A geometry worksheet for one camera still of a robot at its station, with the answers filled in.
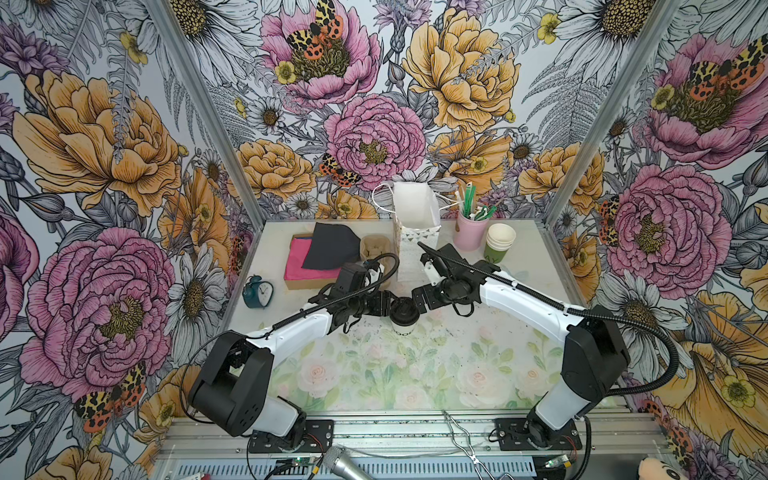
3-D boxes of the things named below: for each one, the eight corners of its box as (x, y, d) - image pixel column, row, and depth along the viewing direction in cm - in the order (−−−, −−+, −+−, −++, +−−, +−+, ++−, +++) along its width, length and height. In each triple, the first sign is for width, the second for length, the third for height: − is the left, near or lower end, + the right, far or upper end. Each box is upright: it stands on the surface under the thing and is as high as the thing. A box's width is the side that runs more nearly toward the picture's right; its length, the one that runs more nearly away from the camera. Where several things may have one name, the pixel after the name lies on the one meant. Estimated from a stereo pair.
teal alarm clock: (249, 310, 98) (239, 296, 92) (256, 288, 103) (248, 274, 97) (268, 310, 98) (260, 297, 92) (275, 288, 103) (267, 274, 97)
